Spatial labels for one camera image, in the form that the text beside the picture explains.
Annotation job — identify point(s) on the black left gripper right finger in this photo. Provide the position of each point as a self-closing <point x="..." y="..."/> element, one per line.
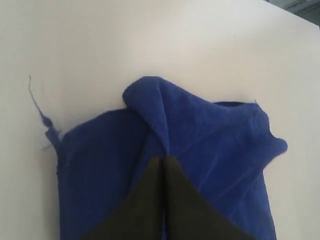
<point x="187" y="215"/>

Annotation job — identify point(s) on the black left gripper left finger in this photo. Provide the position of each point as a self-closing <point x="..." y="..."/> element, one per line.
<point x="140" y="216"/>

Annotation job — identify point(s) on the blue towel with white label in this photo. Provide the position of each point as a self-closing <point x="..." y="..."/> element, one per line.
<point x="222" y="148"/>

